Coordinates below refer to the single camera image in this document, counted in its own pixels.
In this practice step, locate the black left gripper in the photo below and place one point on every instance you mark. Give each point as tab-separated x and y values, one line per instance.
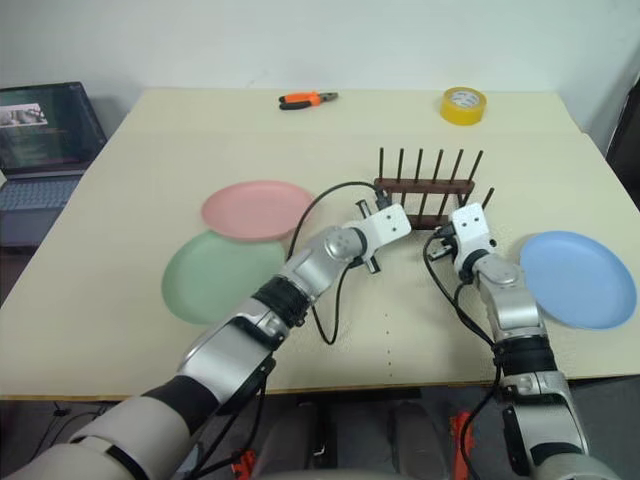
362	207

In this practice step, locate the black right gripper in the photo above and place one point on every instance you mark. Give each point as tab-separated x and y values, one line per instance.
442	245

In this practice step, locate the pink plate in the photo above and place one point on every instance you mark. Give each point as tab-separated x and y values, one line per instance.
257	210

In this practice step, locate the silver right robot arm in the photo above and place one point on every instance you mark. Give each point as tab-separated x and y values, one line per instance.
515	310

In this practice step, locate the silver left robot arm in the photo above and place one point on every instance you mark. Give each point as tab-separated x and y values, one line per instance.
225	350

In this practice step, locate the wooden dish rack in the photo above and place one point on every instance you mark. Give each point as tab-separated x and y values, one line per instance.
425	187

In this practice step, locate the orange black pliers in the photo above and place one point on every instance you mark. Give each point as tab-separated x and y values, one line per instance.
305	100

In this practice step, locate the yellow tape roll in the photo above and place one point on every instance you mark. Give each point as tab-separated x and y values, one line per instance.
462	112

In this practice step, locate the blue plate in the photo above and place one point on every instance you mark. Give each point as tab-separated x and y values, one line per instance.
575	280

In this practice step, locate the green plate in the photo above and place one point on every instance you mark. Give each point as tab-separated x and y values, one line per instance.
215	280

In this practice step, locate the dark rounded shape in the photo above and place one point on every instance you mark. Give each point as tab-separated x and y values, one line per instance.
417	435
340	440

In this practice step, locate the red plastic part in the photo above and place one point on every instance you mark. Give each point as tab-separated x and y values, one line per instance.
243	462
461	440

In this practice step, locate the dark furniture piece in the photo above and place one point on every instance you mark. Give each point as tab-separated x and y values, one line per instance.
627	150

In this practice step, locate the dark grey laptop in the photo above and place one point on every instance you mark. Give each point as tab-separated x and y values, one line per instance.
45	130

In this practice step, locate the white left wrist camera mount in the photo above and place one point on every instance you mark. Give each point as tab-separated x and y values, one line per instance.
390	222

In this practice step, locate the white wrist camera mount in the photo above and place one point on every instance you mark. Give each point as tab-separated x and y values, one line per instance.
390	222
470	227

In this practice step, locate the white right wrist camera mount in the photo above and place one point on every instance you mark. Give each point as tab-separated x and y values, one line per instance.
470	227

